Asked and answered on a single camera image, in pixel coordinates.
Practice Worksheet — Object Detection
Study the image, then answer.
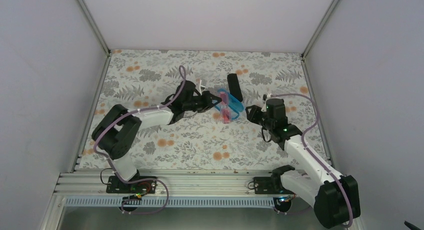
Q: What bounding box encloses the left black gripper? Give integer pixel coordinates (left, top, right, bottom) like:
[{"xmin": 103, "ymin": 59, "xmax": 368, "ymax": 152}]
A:
[{"xmin": 183, "ymin": 91, "xmax": 222, "ymax": 113}]

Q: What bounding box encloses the black glasses pouch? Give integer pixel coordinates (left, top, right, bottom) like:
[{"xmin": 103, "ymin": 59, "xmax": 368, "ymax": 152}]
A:
[{"xmin": 227, "ymin": 73, "xmax": 243, "ymax": 102}]

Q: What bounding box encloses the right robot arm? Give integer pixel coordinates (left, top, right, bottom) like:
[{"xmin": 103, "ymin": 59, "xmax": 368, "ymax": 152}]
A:
[{"xmin": 245, "ymin": 98, "xmax": 361, "ymax": 229}]

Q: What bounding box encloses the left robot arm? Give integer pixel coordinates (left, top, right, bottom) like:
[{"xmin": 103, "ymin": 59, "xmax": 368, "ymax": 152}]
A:
[{"xmin": 91, "ymin": 80, "xmax": 221, "ymax": 193}]

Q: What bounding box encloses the floral table mat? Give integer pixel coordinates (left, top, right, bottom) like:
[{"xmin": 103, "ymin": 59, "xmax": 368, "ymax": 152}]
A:
[{"xmin": 90, "ymin": 49, "xmax": 328, "ymax": 171}]

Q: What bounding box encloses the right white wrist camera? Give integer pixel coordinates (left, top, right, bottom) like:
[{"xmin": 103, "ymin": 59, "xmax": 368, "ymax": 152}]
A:
[{"xmin": 261, "ymin": 94, "xmax": 271, "ymax": 112}]

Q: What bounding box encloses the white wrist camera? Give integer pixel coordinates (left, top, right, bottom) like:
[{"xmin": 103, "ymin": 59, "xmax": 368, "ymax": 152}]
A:
[
  {"xmin": 261, "ymin": 94, "xmax": 271, "ymax": 112},
  {"xmin": 195, "ymin": 78, "xmax": 206, "ymax": 95}
]

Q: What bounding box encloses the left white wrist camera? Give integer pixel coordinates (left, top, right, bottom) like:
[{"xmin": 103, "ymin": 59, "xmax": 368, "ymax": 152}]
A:
[{"xmin": 195, "ymin": 78, "xmax": 206, "ymax": 95}]

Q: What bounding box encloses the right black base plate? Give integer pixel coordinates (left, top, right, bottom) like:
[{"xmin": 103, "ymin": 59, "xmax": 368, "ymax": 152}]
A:
[{"xmin": 253, "ymin": 177, "xmax": 286, "ymax": 195}]

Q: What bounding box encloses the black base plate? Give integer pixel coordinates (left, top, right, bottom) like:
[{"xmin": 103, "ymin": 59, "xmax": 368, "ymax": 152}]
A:
[
  {"xmin": 253, "ymin": 177, "xmax": 286, "ymax": 195},
  {"xmin": 105, "ymin": 176, "xmax": 157, "ymax": 195}
]

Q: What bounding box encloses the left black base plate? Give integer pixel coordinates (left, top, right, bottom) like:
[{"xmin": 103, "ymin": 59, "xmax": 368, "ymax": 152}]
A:
[{"xmin": 105, "ymin": 176, "xmax": 157, "ymax": 195}]

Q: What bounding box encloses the white slotted cable duct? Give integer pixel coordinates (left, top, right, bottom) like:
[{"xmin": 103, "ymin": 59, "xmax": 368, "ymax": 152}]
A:
[{"xmin": 64, "ymin": 196, "xmax": 275, "ymax": 208}]

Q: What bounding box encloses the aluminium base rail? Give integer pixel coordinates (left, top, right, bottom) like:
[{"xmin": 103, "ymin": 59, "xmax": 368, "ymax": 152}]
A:
[{"xmin": 53, "ymin": 170, "xmax": 300, "ymax": 211}]

